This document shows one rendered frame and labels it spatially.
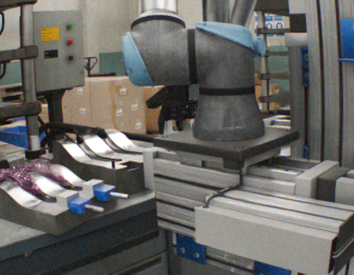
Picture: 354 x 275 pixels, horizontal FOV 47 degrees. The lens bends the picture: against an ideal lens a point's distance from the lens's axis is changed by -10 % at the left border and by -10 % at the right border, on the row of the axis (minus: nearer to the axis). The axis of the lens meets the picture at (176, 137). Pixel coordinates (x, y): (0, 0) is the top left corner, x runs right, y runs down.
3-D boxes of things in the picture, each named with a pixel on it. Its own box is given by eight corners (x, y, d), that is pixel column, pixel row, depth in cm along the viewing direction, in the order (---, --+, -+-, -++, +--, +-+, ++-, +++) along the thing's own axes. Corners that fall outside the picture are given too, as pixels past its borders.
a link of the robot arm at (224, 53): (259, 87, 83) (255, 18, 80) (189, 89, 84) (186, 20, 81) (252, 83, 95) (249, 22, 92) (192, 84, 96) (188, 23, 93)
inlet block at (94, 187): (134, 203, 114) (132, 184, 113) (124, 210, 109) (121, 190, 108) (95, 197, 120) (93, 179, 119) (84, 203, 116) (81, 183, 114)
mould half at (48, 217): (117, 204, 122) (114, 166, 120) (58, 235, 100) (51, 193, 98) (7, 182, 145) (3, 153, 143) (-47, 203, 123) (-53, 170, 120)
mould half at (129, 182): (180, 178, 145) (178, 138, 142) (118, 199, 127) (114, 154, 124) (93, 157, 179) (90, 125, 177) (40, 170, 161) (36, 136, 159)
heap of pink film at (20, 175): (76, 182, 123) (74, 157, 122) (35, 200, 108) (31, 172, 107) (19, 173, 135) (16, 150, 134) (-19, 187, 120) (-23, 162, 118)
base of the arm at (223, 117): (277, 131, 91) (277, 84, 89) (236, 144, 81) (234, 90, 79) (222, 124, 102) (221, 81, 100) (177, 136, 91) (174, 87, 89)
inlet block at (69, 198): (110, 217, 104) (108, 196, 103) (99, 224, 100) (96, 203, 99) (71, 209, 110) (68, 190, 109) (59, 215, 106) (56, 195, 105)
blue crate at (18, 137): (47, 145, 510) (45, 127, 505) (22, 152, 477) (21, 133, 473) (21, 142, 543) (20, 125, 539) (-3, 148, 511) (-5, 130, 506)
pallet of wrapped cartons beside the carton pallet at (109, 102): (151, 144, 584) (148, 75, 566) (111, 158, 521) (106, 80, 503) (91, 138, 656) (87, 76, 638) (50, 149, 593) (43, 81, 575)
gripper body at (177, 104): (180, 123, 126) (178, 81, 123) (159, 121, 131) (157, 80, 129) (198, 119, 131) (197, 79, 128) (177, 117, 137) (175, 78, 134)
